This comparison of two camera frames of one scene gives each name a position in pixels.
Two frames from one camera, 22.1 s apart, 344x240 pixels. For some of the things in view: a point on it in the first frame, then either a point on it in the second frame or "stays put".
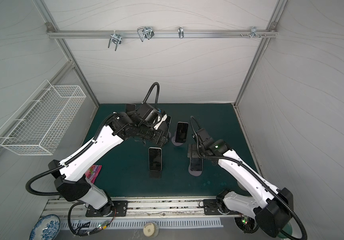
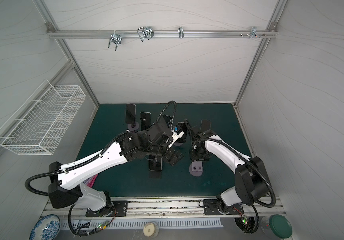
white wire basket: [38, 127] stays put
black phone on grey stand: [181, 133] stays put
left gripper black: [163, 141] to [176, 158]
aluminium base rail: [157, 209] stays put
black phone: [196, 164] to [205, 125]
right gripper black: [194, 151] stays put
